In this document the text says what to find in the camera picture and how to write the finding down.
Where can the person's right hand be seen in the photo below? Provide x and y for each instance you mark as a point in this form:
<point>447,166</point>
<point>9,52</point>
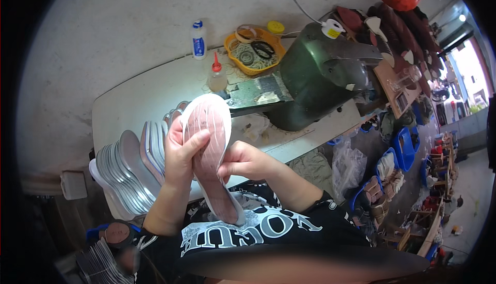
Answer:
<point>242,164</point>

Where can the person's left hand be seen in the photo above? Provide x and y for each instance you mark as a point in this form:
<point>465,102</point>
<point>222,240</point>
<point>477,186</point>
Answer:
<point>176,156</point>

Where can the person's right fingers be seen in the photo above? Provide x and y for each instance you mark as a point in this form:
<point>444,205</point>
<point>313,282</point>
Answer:
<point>228,167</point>

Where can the pink shoe insole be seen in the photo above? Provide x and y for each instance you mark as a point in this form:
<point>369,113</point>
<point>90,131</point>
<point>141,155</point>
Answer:
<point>211,148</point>

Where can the white crumpled cloth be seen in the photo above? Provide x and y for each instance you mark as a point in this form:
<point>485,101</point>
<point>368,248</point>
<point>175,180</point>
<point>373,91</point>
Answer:
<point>254,126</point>

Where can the olive green cloth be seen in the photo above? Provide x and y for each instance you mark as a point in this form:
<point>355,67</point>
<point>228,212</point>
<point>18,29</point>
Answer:
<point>310,167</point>

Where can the person's body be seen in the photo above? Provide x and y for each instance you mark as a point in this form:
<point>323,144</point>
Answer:
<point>267,241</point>

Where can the clear oil bottle red cap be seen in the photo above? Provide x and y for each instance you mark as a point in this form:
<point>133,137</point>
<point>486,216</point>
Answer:
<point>217,75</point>

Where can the stack of silver shoe soles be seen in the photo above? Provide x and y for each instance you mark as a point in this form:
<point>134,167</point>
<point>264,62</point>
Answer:
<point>130,167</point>

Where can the yellow basket of rubber bands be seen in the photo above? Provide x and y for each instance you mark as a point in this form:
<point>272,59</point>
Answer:
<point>254,51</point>

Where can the clear plastic bag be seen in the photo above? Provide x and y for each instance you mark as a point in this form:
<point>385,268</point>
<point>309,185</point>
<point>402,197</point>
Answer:
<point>347,167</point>

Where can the green sewing machine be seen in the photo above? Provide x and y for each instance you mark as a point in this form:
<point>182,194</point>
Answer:
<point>310,78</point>

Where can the white glue bottle blue label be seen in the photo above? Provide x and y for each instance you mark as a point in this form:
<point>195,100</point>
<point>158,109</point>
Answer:
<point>199,40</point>

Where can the blue basket of sandals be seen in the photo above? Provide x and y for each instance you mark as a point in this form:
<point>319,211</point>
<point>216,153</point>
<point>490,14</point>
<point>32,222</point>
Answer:
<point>370,200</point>

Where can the blue basket of shoe parts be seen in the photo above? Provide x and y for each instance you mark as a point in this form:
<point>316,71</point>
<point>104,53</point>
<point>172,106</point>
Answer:
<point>387,166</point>

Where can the pile of grey sole sheets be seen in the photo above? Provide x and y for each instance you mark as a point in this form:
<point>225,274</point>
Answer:
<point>100,262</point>

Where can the white thread spool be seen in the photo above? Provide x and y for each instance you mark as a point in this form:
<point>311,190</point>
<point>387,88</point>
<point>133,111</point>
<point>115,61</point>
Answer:
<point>332,28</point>

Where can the blue basket of dark parts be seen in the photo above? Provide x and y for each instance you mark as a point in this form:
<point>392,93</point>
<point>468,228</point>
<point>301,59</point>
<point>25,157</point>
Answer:
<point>405,146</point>

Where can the clear plastic cup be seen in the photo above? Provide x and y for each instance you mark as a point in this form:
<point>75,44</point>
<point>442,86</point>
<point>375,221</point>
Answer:
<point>405,78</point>

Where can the row of brown shoe soles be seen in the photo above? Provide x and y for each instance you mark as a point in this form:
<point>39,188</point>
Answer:
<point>399,40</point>

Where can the white wall socket box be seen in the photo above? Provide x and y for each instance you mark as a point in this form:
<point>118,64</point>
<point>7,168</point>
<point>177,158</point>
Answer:
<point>73,184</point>

